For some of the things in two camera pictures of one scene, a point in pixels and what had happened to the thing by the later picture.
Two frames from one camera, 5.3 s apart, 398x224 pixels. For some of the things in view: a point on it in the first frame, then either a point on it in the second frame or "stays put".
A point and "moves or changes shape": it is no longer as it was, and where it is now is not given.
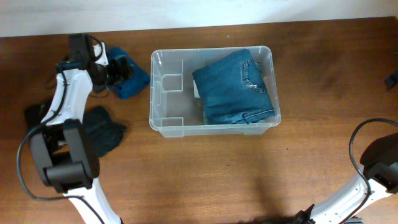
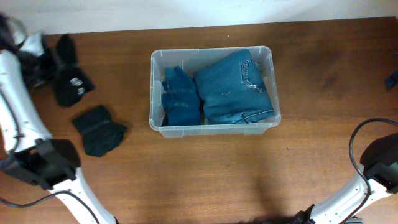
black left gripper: (117, 73) → (52, 56)
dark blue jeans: (234, 90) stays put
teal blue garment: (138, 79) → (181, 99)
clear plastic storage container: (215, 91) stays put
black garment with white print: (35, 114) moves or changes shape
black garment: (106, 133) stays put
